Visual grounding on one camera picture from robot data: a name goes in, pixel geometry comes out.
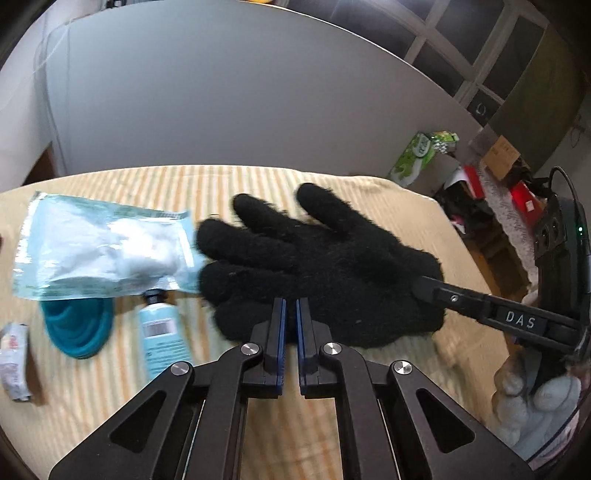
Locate brown cardboard box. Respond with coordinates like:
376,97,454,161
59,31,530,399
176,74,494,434
479,135,523,182

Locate red box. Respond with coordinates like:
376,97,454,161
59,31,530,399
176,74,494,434
510,180,542,212

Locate red cloth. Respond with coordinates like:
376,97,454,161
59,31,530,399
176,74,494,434
450,165,486,200

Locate person's right hand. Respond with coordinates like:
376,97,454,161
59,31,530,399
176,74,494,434
493,356,583,457

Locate green white carton bag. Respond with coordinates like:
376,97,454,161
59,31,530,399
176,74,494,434
387,130,461,188

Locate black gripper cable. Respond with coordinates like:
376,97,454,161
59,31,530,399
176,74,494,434
548,165,581,204

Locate teal coiled hair ties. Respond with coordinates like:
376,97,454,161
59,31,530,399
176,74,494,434
39,295,114,360

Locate pile of dark clothes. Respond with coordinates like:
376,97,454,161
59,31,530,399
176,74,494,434
433,182,496,237

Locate small white packet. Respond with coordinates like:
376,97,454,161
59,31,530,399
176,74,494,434
0,322,34,404

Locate light blue plastic mask packet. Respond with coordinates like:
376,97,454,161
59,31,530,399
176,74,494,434
13,191,205,302

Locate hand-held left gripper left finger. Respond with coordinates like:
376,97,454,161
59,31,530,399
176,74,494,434
48,298,287,480

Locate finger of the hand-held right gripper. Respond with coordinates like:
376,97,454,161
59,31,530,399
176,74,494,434
412,276,581,345

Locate white lace tablecloth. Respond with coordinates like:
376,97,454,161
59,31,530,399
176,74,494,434
479,161,542,298

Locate window frame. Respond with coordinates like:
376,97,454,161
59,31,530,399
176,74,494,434
249,0,561,126

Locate black knitted glove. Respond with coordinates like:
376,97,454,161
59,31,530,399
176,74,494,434
196,182,448,349

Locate light blue hand cream tube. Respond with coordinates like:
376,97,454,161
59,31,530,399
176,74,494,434
138,288,195,378

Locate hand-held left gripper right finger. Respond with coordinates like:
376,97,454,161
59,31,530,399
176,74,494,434
295,298,536,480

